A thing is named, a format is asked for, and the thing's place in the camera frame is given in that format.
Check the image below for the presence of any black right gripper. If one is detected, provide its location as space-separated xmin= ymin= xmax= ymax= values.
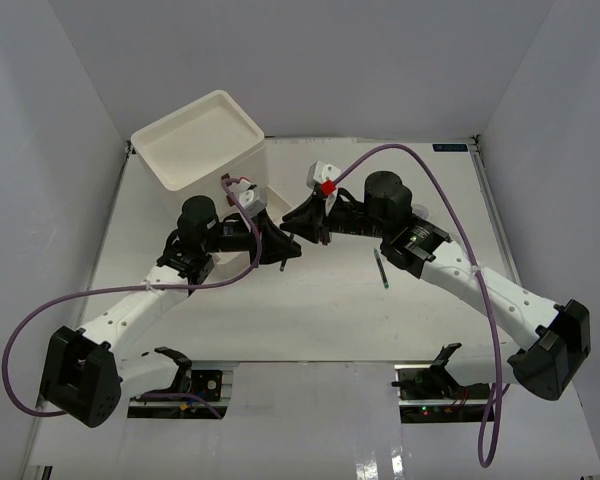
xmin=280 ymin=195 xmax=385 ymax=249

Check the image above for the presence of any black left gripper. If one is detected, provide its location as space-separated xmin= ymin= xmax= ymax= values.
xmin=202 ymin=206 xmax=301 ymax=267

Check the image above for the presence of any green gel pen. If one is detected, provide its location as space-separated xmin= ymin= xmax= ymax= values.
xmin=373 ymin=248 xmax=390 ymax=289

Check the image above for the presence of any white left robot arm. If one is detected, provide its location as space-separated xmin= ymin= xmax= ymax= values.
xmin=40 ymin=195 xmax=301 ymax=428

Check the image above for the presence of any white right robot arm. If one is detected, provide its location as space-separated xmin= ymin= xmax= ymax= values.
xmin=281 ymin=171 xmax=591 ymax=401

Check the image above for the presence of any white drawer cabinet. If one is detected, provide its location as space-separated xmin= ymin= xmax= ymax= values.
xmin=131 ymin=90 xmax=269 ymax=218

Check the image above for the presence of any blue table label sticker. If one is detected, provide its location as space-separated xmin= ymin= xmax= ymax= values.
xmin=432 ymin=143 xmax=468 ymax=152

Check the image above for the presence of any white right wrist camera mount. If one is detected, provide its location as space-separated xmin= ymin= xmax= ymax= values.
xmin=306 ymin=161 xmax=341 ymax=216

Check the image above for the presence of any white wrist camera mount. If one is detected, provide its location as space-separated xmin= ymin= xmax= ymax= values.
xmin=238 ymin=186 xmax=268 ymax=218
xmin=306 ymin=161 xmax=341 ymax=216

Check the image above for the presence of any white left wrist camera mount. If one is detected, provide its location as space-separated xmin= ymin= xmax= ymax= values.
xmin=238 ymin=186 xmax=268 ymax=218

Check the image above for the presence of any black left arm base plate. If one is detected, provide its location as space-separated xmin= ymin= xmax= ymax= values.
xmin=135 ymin=368 xmax=224 ymax=403

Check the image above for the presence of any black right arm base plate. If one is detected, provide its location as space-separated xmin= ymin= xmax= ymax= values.
xmin=391 ymin=343 xmax=490 ymax=409

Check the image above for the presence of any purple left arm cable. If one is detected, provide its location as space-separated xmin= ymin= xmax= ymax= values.
xmin=2 ymin=174 xmax=266 ymax=417

